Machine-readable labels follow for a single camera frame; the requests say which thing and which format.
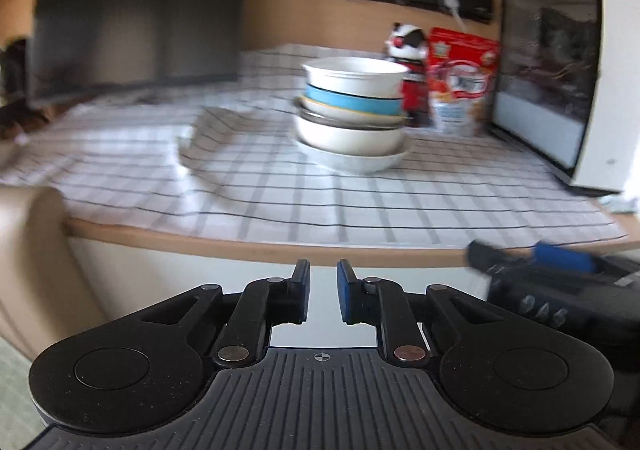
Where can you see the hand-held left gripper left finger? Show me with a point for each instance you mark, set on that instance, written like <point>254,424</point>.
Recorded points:
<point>300,295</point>

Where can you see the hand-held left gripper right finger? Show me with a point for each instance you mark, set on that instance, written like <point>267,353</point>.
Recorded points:
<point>347,295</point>

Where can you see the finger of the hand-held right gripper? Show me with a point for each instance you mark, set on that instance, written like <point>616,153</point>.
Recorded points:
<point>565,257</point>
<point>487,257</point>

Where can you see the floral white bowl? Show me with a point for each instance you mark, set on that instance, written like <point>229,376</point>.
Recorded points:
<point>360,162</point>

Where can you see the large white bowl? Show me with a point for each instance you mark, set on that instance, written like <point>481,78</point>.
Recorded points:
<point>345,139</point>

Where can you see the stainless steel bowl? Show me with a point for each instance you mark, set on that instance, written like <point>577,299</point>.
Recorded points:
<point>320,119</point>

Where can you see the yellow rimmed white bowl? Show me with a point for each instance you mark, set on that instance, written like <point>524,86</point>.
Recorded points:
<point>325,108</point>

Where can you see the blue bowl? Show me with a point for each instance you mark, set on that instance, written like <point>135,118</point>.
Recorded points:
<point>350,102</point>

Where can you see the small white bowl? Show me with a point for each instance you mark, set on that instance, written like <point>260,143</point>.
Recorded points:
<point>355,77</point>

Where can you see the wet wipes packet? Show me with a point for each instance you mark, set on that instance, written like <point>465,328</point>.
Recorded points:
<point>620,204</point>

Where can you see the black checked white tablecloth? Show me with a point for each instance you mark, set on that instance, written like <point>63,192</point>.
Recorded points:
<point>250,190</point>

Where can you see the white computer case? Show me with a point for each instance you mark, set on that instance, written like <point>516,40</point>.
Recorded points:
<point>610,104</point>

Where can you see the red cereal bag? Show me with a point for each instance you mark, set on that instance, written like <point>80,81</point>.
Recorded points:
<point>460,79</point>

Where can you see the red panda robot figurine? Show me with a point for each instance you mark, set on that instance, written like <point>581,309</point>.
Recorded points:
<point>412,79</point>

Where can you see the white power plug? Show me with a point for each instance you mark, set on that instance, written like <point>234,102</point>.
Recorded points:
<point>450,2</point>

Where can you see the beige chair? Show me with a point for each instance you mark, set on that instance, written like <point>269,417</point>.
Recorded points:
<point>35,280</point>

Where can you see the black monitor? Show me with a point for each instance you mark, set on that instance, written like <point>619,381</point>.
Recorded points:
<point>140,19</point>

